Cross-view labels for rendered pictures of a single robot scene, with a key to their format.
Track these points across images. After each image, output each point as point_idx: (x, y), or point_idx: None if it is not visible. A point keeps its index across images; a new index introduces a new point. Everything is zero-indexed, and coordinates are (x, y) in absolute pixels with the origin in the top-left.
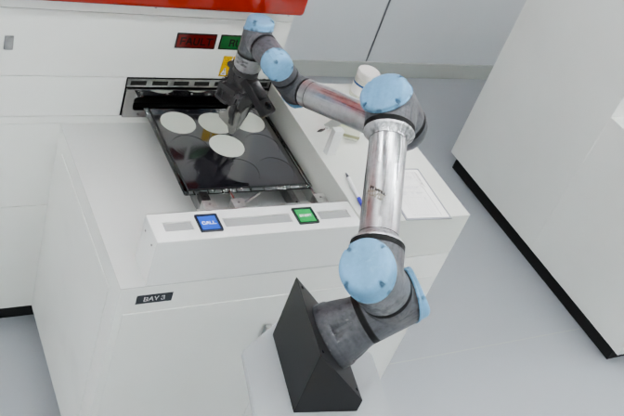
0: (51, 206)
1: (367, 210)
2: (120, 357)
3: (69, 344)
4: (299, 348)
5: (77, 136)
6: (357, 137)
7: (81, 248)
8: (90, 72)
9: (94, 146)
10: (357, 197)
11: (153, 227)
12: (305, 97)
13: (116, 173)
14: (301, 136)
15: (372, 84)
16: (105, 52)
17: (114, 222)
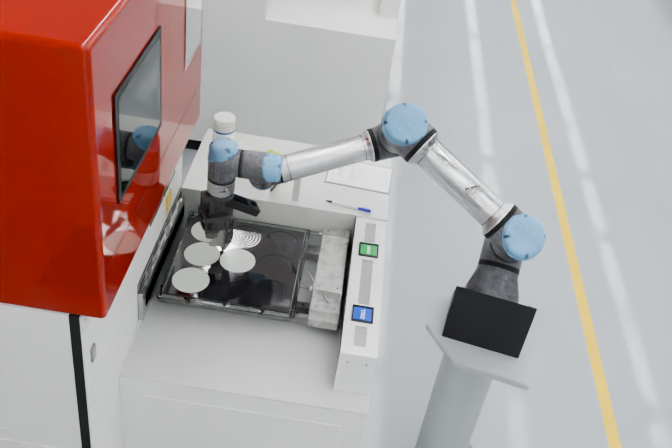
0: (138, 444)
1: (480, 204)
2: None
3: None
4: (498, 321)
5: (147, 368)
6: None
7: (252, 433)
8: (124, 310)
9: (168, 360)
10: (358, 208)
11: (357, 353)
12: (292, 173)
13: (215, 359)
14: (259, 204)
15: (394, 124)
16: (127, 282)
17: (283, 386)
